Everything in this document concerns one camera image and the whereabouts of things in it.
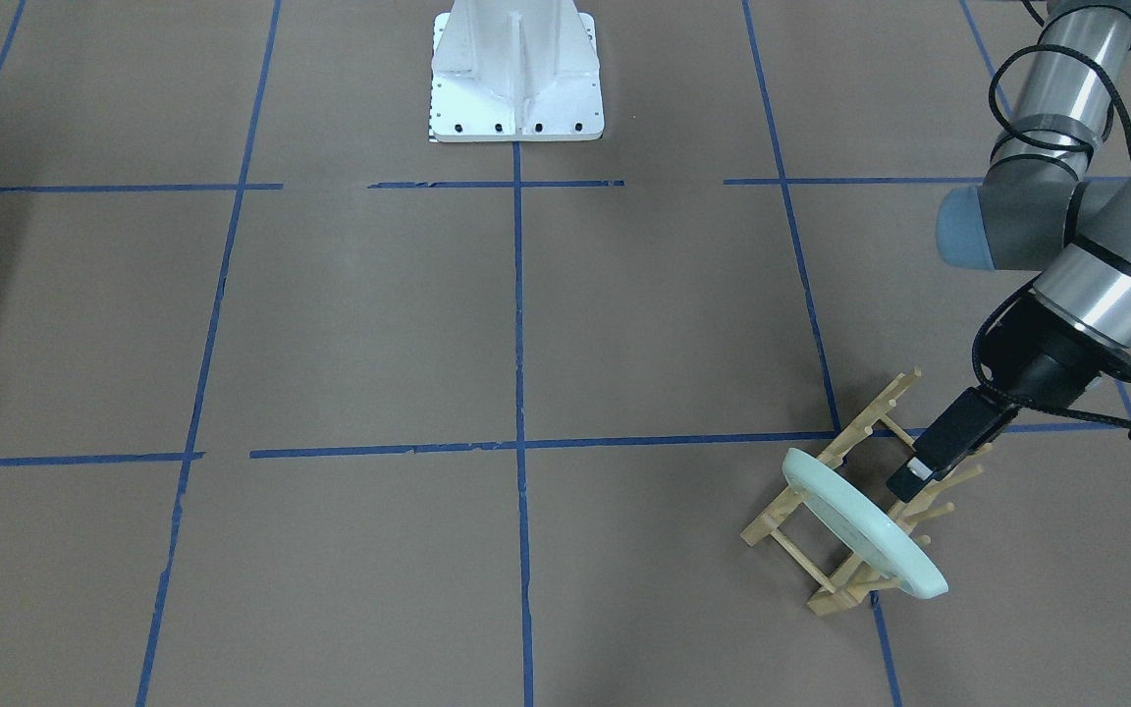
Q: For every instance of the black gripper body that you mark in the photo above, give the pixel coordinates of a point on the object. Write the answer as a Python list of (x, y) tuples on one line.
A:
[(1045, 361)]

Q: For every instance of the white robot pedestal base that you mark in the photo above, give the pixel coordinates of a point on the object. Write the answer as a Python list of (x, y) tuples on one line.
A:
[(515, 70)]

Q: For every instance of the light green plate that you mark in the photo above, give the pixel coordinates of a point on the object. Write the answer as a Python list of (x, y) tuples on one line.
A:
[(862, 526)]

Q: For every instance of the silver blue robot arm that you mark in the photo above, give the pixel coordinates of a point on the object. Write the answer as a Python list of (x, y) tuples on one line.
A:
[(1056, 200)]

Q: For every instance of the wooden dish rack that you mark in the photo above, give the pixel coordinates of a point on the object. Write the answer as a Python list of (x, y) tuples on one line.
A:
[(854, 581)]

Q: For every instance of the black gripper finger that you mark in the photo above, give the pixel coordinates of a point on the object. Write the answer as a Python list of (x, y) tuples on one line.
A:
[(975, 418)]

